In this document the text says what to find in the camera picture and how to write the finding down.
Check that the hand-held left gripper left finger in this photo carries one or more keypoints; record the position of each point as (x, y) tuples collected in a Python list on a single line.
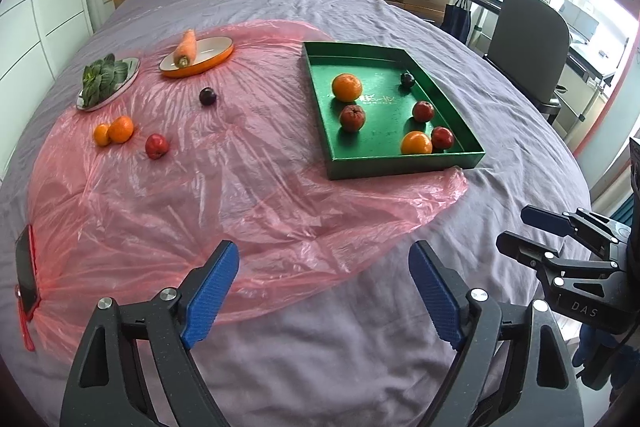
[(210, 292)]

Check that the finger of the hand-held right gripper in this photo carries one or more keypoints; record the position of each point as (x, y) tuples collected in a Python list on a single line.
[(545, 219), (522, 249)]

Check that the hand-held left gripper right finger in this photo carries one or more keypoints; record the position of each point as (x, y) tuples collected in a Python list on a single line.
[(437, 297)]

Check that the red apple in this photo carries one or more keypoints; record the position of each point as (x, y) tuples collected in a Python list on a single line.
[(157, 146), (443, 138), (423, 111)]

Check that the green tray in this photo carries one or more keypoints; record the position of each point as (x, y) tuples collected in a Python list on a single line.
[(380, 132)]

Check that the ribbed red tomato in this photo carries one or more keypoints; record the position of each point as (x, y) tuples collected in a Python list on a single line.
[(353, 117)]

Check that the person's right hand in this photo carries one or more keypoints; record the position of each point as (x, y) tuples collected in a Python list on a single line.
[(587, 347)]

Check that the pink plastic sheet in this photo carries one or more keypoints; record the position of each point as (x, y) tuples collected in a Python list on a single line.
[(165, 217)]

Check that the bed with purple sheet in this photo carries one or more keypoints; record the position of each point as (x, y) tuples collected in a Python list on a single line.
[(350, 337)]

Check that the desk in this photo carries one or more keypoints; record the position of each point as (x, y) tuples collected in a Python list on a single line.
[(585, 57)]

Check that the grey office chair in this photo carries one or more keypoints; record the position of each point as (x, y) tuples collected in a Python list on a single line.
[(530, 42)]

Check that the phone in red case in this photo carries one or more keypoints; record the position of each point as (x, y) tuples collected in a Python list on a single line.
[(27, 272)]

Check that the small orange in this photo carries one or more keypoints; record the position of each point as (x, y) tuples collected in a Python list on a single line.
[(101, 135)]

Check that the dark plum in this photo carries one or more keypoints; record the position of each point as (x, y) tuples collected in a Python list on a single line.
[(407, 80), (207, 96)]

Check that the dark blue bag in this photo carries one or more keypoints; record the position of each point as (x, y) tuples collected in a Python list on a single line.
[(457, 22)]

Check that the orange plate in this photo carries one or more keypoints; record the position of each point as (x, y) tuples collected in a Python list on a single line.
[(212, 54)]

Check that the green leafy vegetable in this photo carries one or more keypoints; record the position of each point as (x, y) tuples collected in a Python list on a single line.
[(102, 79)]

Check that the silver plate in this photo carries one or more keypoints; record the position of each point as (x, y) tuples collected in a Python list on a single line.
[(131, 67)]

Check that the carrot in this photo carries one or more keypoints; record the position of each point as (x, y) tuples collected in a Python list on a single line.
[(186, 49)]

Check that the white wardrobe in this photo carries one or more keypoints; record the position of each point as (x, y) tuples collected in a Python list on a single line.
[(40, 37)]

